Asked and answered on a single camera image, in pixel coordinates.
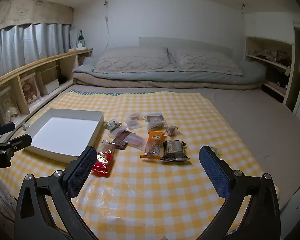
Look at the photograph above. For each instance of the green glass bottle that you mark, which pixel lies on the green glass bottle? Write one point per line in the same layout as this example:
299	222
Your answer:
81	38

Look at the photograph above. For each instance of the purple donut clear packet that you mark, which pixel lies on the purple donut clear packet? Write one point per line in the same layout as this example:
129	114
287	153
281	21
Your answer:
132	124

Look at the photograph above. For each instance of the beige quilted blanket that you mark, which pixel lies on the beige quilted blanket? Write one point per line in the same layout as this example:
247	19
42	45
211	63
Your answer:
140	82

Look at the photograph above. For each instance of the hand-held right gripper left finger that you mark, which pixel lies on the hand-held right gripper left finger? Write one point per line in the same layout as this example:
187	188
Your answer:
81	170

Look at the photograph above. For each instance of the grey curtain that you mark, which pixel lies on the grey curtain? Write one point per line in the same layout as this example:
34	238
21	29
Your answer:
27	47

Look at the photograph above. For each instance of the small candy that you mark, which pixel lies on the small candy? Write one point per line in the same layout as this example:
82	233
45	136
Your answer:
26	126
216	151
171	130

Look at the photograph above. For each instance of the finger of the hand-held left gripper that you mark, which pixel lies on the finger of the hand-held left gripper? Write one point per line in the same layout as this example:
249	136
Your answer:
20	141
2	128

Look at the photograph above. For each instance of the gold round pastry packet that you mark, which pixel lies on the gold round pastry packet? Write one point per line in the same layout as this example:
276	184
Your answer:
155	120

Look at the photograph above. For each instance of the grey quilted pillow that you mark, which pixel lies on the grey quilted pillow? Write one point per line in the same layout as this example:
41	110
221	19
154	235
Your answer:
205	61
132	60

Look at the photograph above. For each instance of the white teddy bear picture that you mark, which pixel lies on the white teddy bear picture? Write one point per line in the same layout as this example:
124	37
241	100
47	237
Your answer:
8	107

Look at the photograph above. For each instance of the red snack packet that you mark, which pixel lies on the red snack packet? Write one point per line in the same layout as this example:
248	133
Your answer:
104	160

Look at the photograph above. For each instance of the small white storage box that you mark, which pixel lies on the small white storage box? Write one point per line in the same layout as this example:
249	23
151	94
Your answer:
51	86

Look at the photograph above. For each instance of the yellow checkered cloth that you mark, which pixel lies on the yellow checkered cloth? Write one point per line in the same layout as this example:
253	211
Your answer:
150	192

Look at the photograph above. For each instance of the white cardboard box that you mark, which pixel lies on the white cardboard box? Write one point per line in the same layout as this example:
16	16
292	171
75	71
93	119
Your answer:
62	132

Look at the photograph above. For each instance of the grey blue duvet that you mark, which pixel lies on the grey blue duvet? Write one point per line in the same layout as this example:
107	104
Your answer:
251	72

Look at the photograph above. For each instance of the long wooden shelf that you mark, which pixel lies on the long wooden shelf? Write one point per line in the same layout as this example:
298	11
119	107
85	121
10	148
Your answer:
40	63

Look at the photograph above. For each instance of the orange snack packet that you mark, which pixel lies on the orange snack packet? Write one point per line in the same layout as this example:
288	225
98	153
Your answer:
153	142

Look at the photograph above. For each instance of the pink clear snack packet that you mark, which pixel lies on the pink clear snack packet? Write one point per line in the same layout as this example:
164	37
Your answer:
135	140

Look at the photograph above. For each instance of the brown snack packet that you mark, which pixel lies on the brown snack packet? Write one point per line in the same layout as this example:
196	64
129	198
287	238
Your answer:
120	142

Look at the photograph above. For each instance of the dark brownie packet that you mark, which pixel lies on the dark brownie packet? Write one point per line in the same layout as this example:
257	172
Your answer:
173	150

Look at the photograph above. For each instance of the beige printed valance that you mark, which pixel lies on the beige printed valance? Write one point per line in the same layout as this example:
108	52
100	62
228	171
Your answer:
27	11

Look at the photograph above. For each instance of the pile of crumpled items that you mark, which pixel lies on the pile of crumpled items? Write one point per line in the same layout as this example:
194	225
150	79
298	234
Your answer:
267	54

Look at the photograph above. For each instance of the brown teddy bear picture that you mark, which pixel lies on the brown teddy bear picture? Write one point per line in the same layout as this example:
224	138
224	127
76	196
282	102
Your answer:
30	90

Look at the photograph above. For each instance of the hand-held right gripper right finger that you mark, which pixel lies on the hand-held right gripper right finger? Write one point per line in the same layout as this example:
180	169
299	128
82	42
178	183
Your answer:
215	170

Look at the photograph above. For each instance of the white green snack packet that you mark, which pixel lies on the white green snack packet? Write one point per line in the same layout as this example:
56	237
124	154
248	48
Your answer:
113	125

